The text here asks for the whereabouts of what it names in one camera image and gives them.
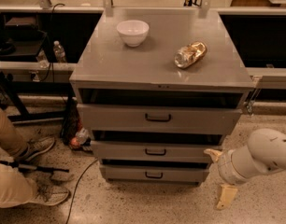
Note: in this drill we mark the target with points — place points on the person's lower leg khaki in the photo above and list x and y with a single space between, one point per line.
15 189

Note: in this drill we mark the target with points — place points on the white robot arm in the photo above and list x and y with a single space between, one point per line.
264 154

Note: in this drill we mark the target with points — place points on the black table stand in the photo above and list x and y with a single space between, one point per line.
7 91

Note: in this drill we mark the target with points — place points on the grey metal drawer cabinet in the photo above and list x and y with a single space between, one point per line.
112 73

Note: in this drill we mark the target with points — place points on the grey top drawer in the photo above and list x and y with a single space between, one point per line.
158 119

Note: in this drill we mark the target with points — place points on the grey bottom drawer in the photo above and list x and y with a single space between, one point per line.
158 174

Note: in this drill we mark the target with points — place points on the grey sneaker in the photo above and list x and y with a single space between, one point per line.
50 195
36 148

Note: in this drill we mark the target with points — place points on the black rod tool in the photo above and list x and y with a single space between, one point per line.
33 167

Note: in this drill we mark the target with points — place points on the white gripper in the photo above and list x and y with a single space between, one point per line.
226 166

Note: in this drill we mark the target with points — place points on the grey sneaker lower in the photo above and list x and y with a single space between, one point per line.
50 195

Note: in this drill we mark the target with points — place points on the dark bag with items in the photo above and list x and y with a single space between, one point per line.
73 133

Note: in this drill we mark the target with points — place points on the person's leg khaki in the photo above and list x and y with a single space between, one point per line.
15 189
10 140

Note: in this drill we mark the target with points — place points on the white ceramic bowl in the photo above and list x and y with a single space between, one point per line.
132 32

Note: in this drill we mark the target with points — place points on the clear water bottle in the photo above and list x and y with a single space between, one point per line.
59 52
42 59

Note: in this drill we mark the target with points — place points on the grey sneaker upper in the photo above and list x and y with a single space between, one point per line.
36 148

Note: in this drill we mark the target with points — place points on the person's upper leg khaki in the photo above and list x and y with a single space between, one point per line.
10 140

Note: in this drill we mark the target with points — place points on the grey drawer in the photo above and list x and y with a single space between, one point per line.
158 119
134 151
158 174

